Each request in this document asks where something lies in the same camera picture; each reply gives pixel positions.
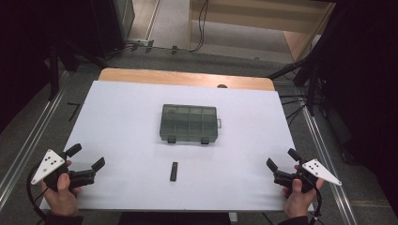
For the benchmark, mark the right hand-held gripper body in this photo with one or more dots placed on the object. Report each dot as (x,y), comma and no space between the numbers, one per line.
(319,171)

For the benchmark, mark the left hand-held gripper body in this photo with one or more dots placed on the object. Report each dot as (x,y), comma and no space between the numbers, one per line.
(48,165)

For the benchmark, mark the small black stick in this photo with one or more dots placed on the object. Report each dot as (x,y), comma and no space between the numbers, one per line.
(173,171)

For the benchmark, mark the grey transparent compartment box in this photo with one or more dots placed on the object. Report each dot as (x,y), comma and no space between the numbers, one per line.
(188,123)

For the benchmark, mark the person's left hand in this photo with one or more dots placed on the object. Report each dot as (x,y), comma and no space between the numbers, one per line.
(64,200)

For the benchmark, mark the person's right hand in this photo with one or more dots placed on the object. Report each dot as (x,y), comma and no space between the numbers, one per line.
(297,203)

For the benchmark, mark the white table mat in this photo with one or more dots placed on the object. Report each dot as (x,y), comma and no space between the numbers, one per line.
(125,125)

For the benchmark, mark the black metal stand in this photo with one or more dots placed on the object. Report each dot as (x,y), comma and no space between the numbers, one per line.
(311,84)
(54,73)

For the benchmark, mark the wooden table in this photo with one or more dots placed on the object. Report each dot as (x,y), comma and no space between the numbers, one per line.
(175,77)

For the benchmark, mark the power strip with plugs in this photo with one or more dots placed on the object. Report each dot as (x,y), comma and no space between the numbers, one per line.
(142,43)

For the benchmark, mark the dark cabinet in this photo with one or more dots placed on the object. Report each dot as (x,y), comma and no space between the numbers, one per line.
(109,25)

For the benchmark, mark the light wooden shelf unit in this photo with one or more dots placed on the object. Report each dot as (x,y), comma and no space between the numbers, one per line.
(259,22)

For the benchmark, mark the metal floor rail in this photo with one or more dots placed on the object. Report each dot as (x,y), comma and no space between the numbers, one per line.
(328,168)
(29,140)

